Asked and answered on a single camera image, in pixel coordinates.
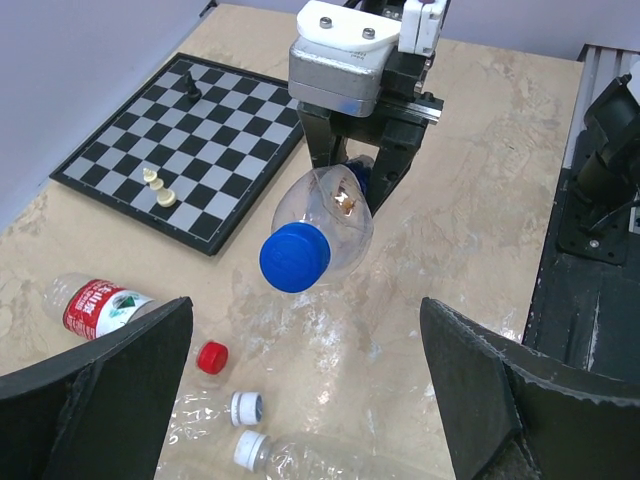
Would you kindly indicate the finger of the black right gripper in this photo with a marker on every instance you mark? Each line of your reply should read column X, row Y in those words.
column 398, row 146
column 325, row 147

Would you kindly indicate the red label clear bottle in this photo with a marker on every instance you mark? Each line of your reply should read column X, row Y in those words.
column 91, row 307

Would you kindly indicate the black base frame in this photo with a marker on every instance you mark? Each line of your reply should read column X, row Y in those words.
column 585, row 306

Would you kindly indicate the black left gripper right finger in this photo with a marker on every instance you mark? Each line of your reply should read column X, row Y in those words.
column 511, row 412

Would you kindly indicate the long clear crushed bottle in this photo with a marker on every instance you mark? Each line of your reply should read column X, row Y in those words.
column 308, row 456

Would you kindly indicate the black white chessboard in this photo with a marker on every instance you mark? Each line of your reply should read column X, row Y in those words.
column 217, row 155

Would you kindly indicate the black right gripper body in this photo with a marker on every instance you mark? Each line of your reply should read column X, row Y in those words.
column 402, row 100

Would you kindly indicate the white chess piece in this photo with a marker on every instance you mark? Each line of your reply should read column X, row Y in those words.
column 164, row 197

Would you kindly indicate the black chess piece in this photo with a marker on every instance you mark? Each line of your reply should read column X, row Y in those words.
column 193, row 93

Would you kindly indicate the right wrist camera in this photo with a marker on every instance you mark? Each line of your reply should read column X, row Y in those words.
column 339, row 56

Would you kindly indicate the blue cap Pepsi bottle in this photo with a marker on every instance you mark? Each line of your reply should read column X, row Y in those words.
column 321, row 229

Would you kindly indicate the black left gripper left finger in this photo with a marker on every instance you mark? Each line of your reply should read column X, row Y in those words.
column 99, row 410

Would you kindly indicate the clear bottle white cap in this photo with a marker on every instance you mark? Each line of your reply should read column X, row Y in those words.
column 208, row 415

